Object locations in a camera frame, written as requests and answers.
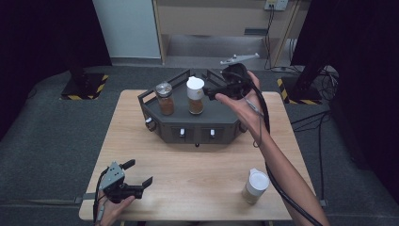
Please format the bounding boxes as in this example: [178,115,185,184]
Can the person's right hand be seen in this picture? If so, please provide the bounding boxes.
[215,70,271,139]

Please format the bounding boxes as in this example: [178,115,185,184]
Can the black wall cable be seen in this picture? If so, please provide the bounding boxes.
[263,5,275,71]

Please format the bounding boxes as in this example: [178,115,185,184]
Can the white wall socket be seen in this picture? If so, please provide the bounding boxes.
[263,0,289,11]

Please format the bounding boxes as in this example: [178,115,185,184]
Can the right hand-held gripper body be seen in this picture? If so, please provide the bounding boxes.
[219,52,262,101]

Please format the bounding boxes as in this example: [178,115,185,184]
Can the dark grey seasoning rack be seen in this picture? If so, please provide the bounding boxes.
[136,68,248,149]

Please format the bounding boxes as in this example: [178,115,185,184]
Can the person's left hand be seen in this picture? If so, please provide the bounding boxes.
[95,194,136,226]

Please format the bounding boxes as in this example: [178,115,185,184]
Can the dark metal bracket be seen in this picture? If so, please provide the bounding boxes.
[244,27,269,37]

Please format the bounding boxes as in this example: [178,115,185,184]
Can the black curtain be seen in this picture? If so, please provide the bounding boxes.
[291,0,399,196]
[0,0,113,141]

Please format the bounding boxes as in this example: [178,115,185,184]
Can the black floor cable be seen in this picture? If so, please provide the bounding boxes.
[291,110,331,202]

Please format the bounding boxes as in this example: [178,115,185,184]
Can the silver-lidded glass spice jar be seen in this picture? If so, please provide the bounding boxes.
[154,81,176,117]

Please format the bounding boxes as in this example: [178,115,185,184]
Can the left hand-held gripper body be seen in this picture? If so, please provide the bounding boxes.
[99,161,145,203]

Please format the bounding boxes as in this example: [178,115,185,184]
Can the thin grey cord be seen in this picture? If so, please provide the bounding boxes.
[244,96,265,149]

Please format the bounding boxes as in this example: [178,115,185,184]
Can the white panel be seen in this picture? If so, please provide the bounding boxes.
[92,0,162,59]

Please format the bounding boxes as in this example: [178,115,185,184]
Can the thick black gripper cable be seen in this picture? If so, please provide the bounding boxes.
[248,79,325,226]

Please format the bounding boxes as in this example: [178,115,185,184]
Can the black cable bundle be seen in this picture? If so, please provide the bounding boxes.
[313,67,341,104]

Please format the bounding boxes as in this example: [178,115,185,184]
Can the white-lidded spice jar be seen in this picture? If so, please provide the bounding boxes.
[241,168,271,205]
[185,75,206,116]

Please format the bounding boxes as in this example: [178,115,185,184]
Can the black stand with striped base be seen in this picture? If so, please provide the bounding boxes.
[59,60,110,102]
[276,59,333,106]

